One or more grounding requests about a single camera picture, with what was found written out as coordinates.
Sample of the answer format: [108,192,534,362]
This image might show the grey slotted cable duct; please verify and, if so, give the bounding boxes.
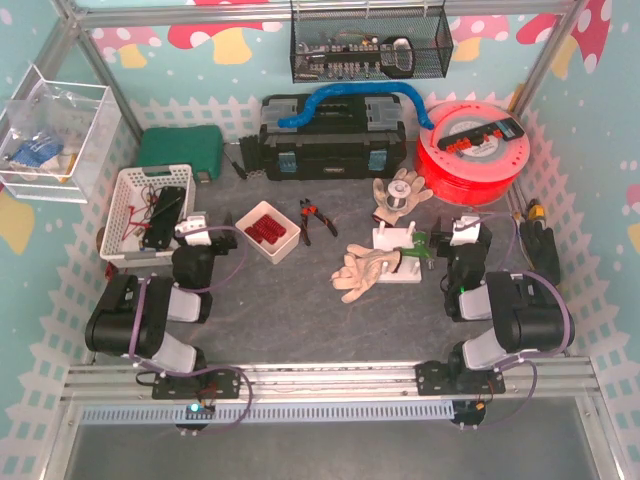
[81,400,454,425]

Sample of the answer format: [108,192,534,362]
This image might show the beige work glove rear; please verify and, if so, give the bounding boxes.
[372,168,433,226]

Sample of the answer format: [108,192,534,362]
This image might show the orange black pliers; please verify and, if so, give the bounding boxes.
[298,198,339,247]

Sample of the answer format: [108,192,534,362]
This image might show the red filament spool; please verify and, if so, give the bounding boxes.
[414,101,530,206]

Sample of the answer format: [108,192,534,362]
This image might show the green plastic case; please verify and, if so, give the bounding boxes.
[135,125,224,183]

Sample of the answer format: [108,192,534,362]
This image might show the black box in basket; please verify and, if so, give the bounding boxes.
[142,186,186,250]

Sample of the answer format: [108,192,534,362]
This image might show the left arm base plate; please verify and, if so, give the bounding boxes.
[152,369,241,401]

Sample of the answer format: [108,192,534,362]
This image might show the beige work glove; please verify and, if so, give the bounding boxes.
[372,168,433,226]
[330,244,403,304]

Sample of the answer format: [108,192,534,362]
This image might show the white perforated basket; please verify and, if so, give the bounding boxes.
[100,164,196,269]

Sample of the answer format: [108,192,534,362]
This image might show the solder wire spool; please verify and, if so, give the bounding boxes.
[386,180,411,211]

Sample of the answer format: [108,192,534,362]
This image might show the black screwdriver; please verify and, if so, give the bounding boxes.
[223,150,248,180]

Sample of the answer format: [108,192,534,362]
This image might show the white peg base plate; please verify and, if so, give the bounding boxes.
[372,221,425,284]

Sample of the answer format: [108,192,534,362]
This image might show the black wire mesh basket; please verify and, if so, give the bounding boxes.
[290,6,454,83]

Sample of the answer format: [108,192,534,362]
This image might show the blue corrugated hose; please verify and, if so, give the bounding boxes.
[277,82,435,131]

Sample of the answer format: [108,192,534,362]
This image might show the yellow handled tool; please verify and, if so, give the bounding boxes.
[520,199,546,224]

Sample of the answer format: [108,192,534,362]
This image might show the black toolbox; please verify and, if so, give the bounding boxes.
[258,94,407,181]

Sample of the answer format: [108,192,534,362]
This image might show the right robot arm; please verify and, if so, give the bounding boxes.
[429,215,575,377]

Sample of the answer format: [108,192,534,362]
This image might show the white spring tray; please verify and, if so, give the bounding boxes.
[235,201,301,265]

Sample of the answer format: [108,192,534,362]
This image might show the beige work glove front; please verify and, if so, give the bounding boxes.
[330,244,403,304]

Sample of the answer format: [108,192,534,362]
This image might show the clear acrylic wall box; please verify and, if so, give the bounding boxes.
[1,66,121,204]

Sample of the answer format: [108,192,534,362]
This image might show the green brass valve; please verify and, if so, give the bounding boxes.
[400,232,433,260]

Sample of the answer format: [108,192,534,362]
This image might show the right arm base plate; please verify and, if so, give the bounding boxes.
[414,360,506,396]

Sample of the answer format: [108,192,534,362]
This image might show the blue white gloves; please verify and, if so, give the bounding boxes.
[9,135,64,170]

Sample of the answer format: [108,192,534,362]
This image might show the black rubber glove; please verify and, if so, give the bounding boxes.
[520,220,561,286]

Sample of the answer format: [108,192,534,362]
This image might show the red spring in tray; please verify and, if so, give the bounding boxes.
[244,214,286,245]

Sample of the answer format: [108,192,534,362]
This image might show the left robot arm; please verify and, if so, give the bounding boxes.
[85,215,238,378]

